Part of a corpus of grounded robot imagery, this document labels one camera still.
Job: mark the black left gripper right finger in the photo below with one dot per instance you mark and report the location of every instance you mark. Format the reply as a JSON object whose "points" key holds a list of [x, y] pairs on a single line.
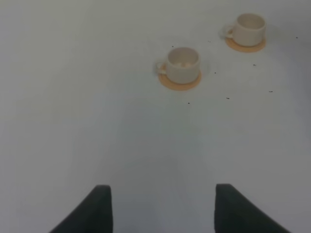
{"points": [[234, 213]]}

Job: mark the orange coaster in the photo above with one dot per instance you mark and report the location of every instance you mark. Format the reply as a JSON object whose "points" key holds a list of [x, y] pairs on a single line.
{"points": [[232, 44], [166, 82]]}

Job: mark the orange coaster near left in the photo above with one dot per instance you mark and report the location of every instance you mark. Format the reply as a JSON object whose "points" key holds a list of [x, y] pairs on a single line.
{"points": [[166, 82]]}

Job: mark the orange coaster far centre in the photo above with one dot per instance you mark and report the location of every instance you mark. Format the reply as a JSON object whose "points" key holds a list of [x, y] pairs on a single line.
{"points": [[232, 44]]}

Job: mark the white teacup far centre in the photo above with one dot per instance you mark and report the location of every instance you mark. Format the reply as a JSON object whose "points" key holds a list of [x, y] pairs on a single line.
{"points": [[248, 30]]}

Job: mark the white teacup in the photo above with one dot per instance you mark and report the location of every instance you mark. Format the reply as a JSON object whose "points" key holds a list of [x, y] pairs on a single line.
{"points": [[181, 65], [248, 30]]}

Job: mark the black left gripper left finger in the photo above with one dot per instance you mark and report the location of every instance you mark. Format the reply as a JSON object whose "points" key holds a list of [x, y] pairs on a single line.
{"points": [[93, 215]]}

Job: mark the white teacup near left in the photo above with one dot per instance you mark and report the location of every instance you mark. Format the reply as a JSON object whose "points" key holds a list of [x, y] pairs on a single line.
{"points": [[181, 65]]}

